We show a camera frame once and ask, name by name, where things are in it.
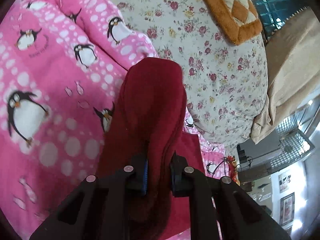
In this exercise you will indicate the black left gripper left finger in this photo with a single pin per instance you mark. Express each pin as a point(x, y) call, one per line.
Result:
point(98, 207)

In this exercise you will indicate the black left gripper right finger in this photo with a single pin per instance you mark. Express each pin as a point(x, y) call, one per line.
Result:
point(220, 208)

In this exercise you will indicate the dark red sweater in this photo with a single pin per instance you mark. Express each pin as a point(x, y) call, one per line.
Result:
point(148, 121)

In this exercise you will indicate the red yellow patterned cloth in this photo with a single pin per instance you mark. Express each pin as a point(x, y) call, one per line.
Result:
point(233, 169)

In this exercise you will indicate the metal mesh rack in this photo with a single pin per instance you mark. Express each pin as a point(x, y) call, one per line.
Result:
point(294, 143)

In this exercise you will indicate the floral bed sheet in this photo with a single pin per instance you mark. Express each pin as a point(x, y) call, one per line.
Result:
point(225, 84)

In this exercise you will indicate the pink penguin quilt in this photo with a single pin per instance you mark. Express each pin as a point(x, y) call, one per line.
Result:
point(58, 85)

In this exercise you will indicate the beige blanket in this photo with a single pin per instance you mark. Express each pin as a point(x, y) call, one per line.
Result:
point(293, 71)

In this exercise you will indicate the orange checkered cushion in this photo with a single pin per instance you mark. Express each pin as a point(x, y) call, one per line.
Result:
point(238, 19)

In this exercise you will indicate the framed wall picture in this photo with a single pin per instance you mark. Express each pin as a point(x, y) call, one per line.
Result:
point(287, 209)

